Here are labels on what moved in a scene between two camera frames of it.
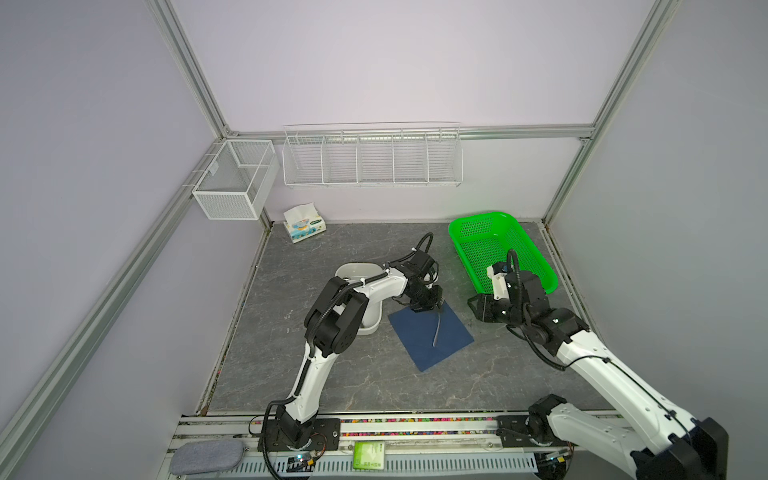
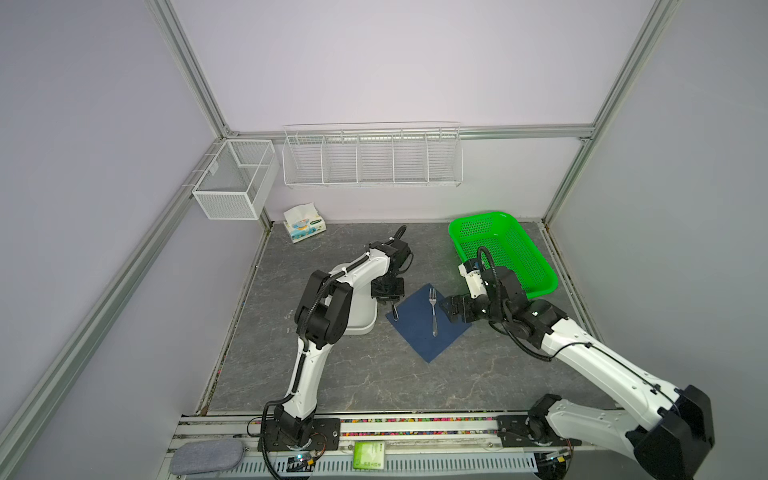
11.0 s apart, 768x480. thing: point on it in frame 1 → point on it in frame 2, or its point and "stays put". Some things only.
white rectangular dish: [359, 270] stays put
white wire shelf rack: [371, 154] stays put
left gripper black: [434, 302] → [376, 293]
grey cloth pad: [195, 457] stays put
